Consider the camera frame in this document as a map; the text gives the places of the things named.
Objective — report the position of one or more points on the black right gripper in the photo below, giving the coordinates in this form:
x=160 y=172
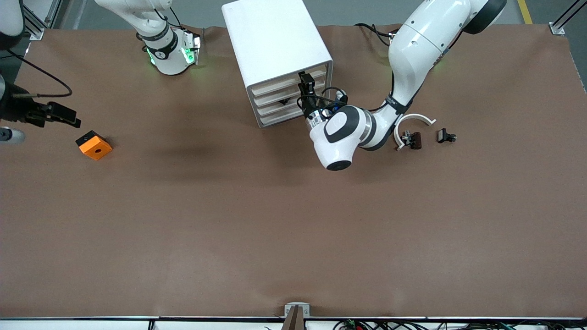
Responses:
x=17 y=111

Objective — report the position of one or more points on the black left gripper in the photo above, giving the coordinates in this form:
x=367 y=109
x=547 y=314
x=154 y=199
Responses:
x=310 y=108

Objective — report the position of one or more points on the grey plastic tray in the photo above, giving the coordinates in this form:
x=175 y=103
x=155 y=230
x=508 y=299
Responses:
x=275 y=84

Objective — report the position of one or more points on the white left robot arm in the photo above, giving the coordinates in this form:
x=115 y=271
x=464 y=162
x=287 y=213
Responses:
x=412 y=46

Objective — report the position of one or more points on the orange square block with hole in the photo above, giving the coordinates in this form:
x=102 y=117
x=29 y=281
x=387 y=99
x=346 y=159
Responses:
x=96 y=147

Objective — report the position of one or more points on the white curved plastic clamp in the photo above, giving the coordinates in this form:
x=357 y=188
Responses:
x=416 y=116

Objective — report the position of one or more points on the small black clip part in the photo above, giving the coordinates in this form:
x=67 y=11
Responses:
x=442 y=135

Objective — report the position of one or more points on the brown table mat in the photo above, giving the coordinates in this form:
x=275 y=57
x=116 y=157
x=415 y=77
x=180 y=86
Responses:
x=293 y=229

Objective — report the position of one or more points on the aluminium frame post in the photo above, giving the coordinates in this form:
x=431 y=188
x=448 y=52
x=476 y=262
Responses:
x=566 y=20
x=39 y=20

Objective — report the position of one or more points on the silver table edge rail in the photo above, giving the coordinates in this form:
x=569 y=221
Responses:
x=137 y=317

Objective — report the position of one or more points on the grey metal bracket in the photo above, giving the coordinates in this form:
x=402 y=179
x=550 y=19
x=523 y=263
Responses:
x=297 y=306

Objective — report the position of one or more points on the brown wooden post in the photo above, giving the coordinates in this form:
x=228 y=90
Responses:
x=293 y=321

